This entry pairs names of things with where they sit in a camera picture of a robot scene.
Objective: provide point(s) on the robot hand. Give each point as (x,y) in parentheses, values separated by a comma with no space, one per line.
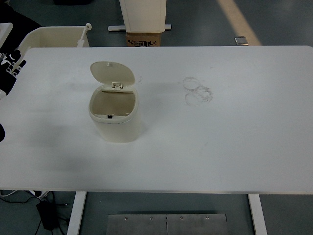
(8,83)

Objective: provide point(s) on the small cream lidded trash bin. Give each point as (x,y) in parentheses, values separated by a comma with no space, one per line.
(115,129)

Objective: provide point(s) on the large white trash can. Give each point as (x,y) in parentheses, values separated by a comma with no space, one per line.
(143,14)

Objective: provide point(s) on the white flat panel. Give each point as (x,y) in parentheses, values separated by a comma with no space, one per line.
(5,31)

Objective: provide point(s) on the black bulky object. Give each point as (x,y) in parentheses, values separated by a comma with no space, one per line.
(17,17)

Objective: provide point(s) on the cream plastic tub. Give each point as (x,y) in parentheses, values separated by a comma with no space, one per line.
(58,36)

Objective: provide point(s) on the white power strip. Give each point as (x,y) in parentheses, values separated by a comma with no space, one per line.
(39,194)

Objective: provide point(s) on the grey table foot bar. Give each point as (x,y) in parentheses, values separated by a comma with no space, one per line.
(116,28)

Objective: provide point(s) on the black power adapter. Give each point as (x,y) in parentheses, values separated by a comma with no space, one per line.
(47,215)

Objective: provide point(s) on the brown cardboard box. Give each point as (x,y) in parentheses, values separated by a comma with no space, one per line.
(144,39)

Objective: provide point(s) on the white table leg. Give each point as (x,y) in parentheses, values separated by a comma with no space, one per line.
(77,215)
(258,218)

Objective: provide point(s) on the grey metal plate with screws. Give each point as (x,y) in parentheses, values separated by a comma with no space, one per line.
(146,226)

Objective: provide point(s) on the small grey floor plate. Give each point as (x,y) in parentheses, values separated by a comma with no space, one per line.
(241,40)

